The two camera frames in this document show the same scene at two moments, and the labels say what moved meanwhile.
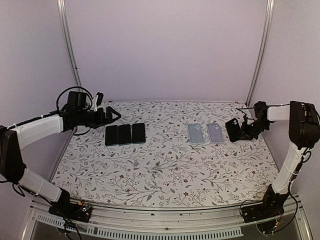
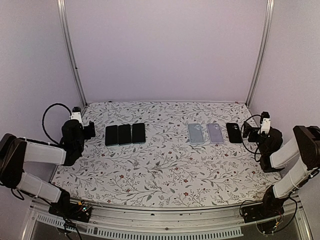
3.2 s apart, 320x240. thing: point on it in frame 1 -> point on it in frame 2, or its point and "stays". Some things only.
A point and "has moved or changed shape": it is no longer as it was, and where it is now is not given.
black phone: x=111 y=135 stays
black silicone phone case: x=233 y=129 has moved or changed shape
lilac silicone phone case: x=215 y=133 stays
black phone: x=124 y=137 stays
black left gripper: x=109 y=119 -> x=91 y=128
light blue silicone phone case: x=195 y=133 stays
